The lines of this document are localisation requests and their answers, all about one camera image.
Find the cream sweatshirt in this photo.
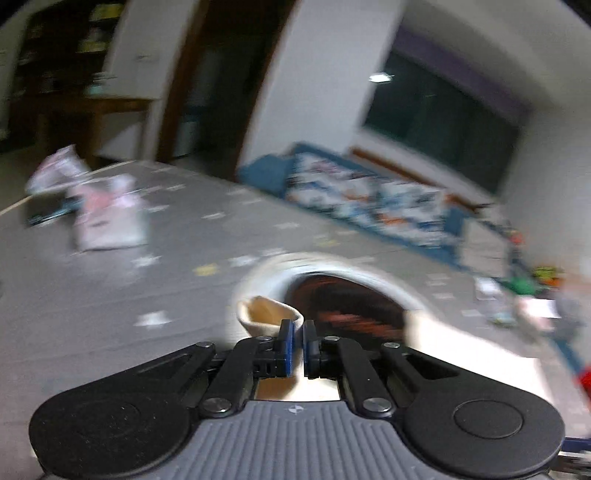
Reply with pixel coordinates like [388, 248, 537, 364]
[235, 295, 555, 405]

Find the black induction cooktop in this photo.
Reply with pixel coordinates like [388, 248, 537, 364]
[283, 274, 406, 350]

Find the grey star tablecloth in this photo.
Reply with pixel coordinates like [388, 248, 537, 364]
[1, 162, 590, 479]

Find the left butterfly pillow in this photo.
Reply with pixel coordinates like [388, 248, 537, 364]
[286, 153, 377, 222]

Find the butterfly pillow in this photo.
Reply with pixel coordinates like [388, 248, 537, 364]
[286, 153, 377, 222]
[373, 180, 449, 248]

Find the right butterfly pillow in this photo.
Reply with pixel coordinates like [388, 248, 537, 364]
[373, 180, 449, 248]

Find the blue corner sofa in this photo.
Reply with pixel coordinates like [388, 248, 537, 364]
[235, 141, 591, 384]

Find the grey cushion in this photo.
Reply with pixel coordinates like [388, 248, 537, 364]
[458, 218, 510, 279]

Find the pink gift bag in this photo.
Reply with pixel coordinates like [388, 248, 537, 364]
[68, 174, 148, 251]

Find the white tissue box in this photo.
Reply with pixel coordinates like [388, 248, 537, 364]
[514, 295, 561, 335]

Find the yellow orange toy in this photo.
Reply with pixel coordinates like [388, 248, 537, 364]
[532, 265, 564, 289]

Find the red plastic stool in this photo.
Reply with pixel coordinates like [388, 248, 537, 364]
[573, 365, 591, 401]

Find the white crumpled plastic bag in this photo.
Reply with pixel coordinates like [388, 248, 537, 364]
[25, 145, 91, 196]

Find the dark green window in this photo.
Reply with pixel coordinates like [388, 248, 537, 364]
[363, 50, 530, 194]

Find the wooden side table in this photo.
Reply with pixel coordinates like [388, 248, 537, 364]
[37, 95, 153, 170]

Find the dark wooden door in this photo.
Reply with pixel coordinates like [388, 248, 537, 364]
[155, 1, 297, 180]

